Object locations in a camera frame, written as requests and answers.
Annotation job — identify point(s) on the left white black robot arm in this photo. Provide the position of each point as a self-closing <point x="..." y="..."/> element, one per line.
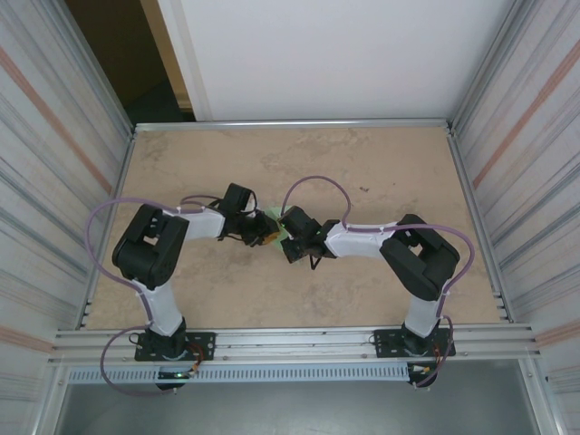
<point x="145" y="254"/>

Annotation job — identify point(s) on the aluminium table side rail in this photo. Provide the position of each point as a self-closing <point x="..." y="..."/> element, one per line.
<point x="480" y="226"/>
<point x="106" y="235"/>

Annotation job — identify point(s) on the light green paper sheet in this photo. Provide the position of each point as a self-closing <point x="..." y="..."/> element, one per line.
<point x="274" y="213"/>

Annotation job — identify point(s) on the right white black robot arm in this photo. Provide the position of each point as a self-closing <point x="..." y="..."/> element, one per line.
<point x="421" y="258"/>

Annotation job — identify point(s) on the small circuit board green light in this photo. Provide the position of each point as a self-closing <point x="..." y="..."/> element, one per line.
<point x="177" y="374"/>

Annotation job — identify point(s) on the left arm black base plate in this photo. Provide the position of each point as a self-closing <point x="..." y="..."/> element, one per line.
<point x="201" y="346"/>

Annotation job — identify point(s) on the wide aluminium mounting rail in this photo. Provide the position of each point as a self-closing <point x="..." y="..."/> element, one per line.
<point x="290" y="344"/>

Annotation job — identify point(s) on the aluminium table end rail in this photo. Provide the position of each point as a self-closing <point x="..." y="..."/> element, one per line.
<point x="290" y="124"/>

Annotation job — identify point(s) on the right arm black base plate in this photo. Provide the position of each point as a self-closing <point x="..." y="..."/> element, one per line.
<point x="385" y="344"/>

